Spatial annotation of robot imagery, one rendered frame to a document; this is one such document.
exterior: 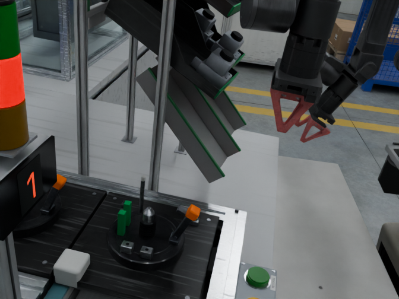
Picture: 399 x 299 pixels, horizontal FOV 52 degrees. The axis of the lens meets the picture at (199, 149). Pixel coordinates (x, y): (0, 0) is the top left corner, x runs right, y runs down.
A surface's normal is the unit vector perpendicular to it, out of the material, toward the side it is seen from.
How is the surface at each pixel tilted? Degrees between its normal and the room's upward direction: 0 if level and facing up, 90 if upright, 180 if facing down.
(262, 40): 90
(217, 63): 90
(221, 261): 0
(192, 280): 0
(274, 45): 90
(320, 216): 0
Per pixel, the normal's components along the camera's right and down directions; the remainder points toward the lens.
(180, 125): -0.36, 0.43
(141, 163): 0.13, -0.85
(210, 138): 0.74, -0.40
